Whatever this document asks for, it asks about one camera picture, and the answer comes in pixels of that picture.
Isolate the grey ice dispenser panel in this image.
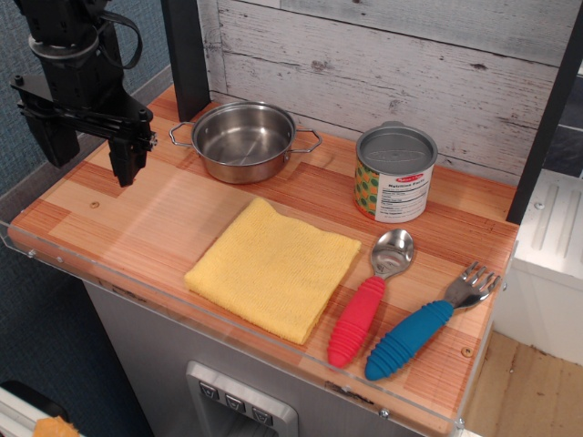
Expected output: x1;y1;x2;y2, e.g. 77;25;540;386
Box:
186;361;299;436

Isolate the black left frame post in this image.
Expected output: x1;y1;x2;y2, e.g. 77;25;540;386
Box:
161;0;210;121

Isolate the orange object bottom corner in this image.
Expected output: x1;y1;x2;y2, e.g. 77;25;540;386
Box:
32;416;80;437

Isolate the black frame post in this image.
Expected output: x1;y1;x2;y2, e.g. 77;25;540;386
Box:
506;2;582;225
161;0;210;121

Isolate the toy food can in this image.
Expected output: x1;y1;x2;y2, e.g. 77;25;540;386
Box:
353;121;438;223

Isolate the yellow folded rag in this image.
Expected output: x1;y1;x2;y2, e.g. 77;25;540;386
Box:
184;198;361;345

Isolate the blue handled metal fork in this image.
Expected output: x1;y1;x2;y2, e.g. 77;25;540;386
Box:
364;261;502;381

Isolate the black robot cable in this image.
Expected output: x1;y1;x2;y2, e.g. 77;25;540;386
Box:
97;11;145;70

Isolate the clear acrylic table guard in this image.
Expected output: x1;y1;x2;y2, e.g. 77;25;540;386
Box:
0;136;520;437

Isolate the silver steel pot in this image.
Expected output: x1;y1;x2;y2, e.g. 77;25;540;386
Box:
169;101;322;185

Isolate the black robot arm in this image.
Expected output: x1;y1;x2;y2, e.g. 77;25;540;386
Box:
10;1;157;187

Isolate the red handled metal spoon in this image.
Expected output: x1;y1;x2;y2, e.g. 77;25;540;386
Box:
327;229;414;368

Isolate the white cabinet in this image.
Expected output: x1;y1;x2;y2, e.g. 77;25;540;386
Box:
493;169;582;364

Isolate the black right frame post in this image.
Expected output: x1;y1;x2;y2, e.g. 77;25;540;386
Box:
506;2;582;225

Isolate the silver toy fridge cabinet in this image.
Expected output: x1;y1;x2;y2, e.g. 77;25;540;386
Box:
86;283;462;436

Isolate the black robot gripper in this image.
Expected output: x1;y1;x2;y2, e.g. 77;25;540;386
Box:
10;41;156;188

